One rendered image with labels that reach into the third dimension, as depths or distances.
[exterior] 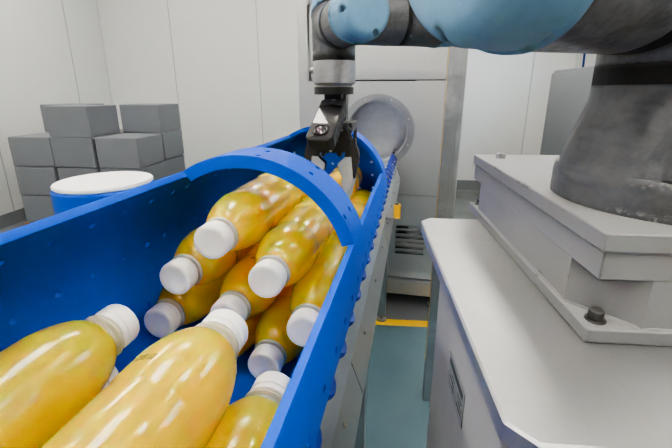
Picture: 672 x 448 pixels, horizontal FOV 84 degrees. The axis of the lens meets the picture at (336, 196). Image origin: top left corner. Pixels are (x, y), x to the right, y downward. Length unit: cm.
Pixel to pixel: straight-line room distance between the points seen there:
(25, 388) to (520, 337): 31
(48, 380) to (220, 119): 519
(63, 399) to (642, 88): 43
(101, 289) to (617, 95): 51
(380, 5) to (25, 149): 390
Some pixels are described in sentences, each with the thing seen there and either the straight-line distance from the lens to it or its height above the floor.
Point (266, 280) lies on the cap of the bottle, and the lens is 41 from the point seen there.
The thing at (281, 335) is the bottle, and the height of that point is 102.
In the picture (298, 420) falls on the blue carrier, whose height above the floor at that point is 112.
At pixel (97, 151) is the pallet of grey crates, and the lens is 382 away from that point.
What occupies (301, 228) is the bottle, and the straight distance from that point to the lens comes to 46.
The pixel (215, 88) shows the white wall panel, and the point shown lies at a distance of 544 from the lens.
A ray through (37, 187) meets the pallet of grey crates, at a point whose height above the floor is 48.
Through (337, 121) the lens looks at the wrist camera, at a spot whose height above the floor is 126.
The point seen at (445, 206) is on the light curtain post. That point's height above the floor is 89.
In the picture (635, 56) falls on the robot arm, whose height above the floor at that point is 133.
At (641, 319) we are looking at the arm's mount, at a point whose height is 117.
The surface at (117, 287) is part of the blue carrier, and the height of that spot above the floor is 108.
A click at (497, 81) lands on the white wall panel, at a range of 531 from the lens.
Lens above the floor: 130
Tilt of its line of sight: 16 degrees down
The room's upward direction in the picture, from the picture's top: straight up
